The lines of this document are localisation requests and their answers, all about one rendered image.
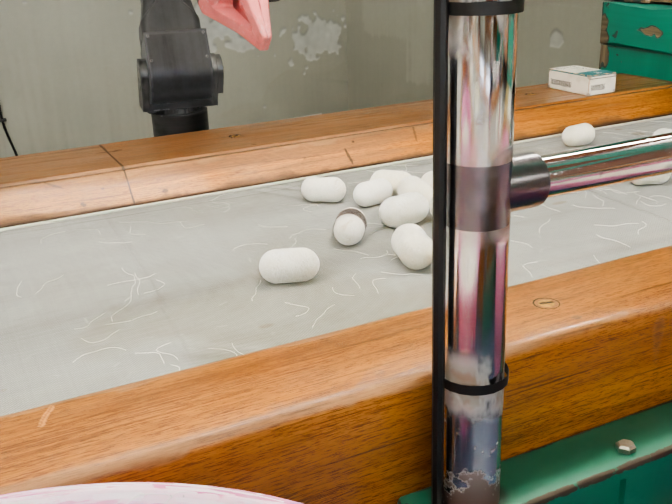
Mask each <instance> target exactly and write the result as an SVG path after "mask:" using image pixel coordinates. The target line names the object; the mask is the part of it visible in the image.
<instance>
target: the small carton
mask: <svg viewBox="0 0 672 504"><path fill-rule="evenodd" d="M615 85H616V72H613V71H607V70H601V69H595V68H589V67H583V66H577V65H573V66H565V67H557V68H550V69H549V81H548V87H549V88H552V89H557V90H562V91H567V92H571V93H576V94H581V95H586V96H592V95H599V94H605V93H612V92H615Z"/></svg>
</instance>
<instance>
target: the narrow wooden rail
mask: <svg viewBox="0 0 672 504"><path fill-rule="evenodd" d="M505 363H506V364H507V366H508V368H509V380H508V384H507V385H506V386H505V387H504V396H503V421H502V446H501V461H502V460H505V459H508V458H511V457H513V456H516V455H519V454H522V453H524V452H527V451H530V450H533V449H536V448H538V447H541V446H544V445H547V444H550V443H552V442H555V441H558V440H561V439H564V438H566V437H569V436H572V435H575V434H578V433H580V432H583V431H586V430H589V429H592V428H594V427H597V426H600V425H603V424H605V423H608V422H611V421H614V420H617V419H619V418H622V417H625V416H628V415H631V414H633V413H636V412H639V411H642V410H645V409H647V408H650V407H653V406H656V405H659V404H661V403H664V402H667V401H670V400H672V245H670V246H666V247H662V248H658V249H654V250H650V251H646V252H642V253H638V254H634V255H630V256H627V257H623V258H619V259H615V260H611V261H607V262H603V263H599V264H595V265H591V266H587V267H583V268H580V269H576V270H572V271H568V272H564V273H560V274H556V275H552V276H548V277H544V278H540V279H536V280H533V281H529V282H525V283H521V284H517V285H513V286H509V287H508V294H507V320H506V345H505ZM431 436H432V306H431V307H427V308H423V309H419V310H415V311H411V312H407V313H403V314H399V315H395V316H392V317H388V318H384V319H380V320H376V321H372V322H368V323H364V324H360V325H356V326H352V327H348V328H345V329H341V330H337V331H333V332H329V333H325V334H321V335H317V336H313V337H309V338H305V339H301V340H298V341H294V342H290V343H286V344H282V345H278V346H274V347H270V348H266V349H262V350H258V351H254V352H251V353H247V354H243V355H239V356H235V357H231V358H227V359H223V360H219V361H215V362H211V363H207V364H204V365H200V366H196V367H192V368H188V369H184V370H180V371H176V372H172V373H168V374H164V375H160V376H157V377H153V378H149V379H145V380H141V381H137V382H133V383H129V384H125V385H121V386H117V387H113V388H110V389H106V390H102V391H98V392H94V393H90V394H86V395H82V396H78V397H74V398H70V399H66V400H63V401H59V402H55V403H51V404H47V405H43V406H39V407H35V408H31V409H27V410H23V411H19V412H16V413H12V414H8V415H4V416H0V495H4V494H9V493H15V492H22V491H29V490H35V489H42V488H50V487H60V486H70V485H79V484H96V483H112V482H160V483H183V484H195V485H207V486H215V487H223V488H230V489H238V490H244V491H249V492H255V493H260V494H265V495H271V496H275V497H279V498H283V499H287V500H291V501H295V502H299V503H303V504H397V501H398V499H399V498H400V497H402V496H404V495H407V494H410V493H413V492H416V491H418V490H421V489H424V488H427V487H430V486H431Z"/></svg>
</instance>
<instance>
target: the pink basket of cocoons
mask: <svg viewBox="0 0 672 504"><path fill-rule="evenodd" d="M0 504H303V503H299V502H295V501H291V500H287V499H283V498H279V497H275V496H271V495H265V494H260V493H255V492H249V491H244V490H238V489H230V488H223V487H215V486H207V485H195V484H183V483H160V482H112V483H96V484H79V485H70V486H60V487H50V488H42V489H35V490H29V491H22V492H15V493H9V494H4V495H0Z"/></svg>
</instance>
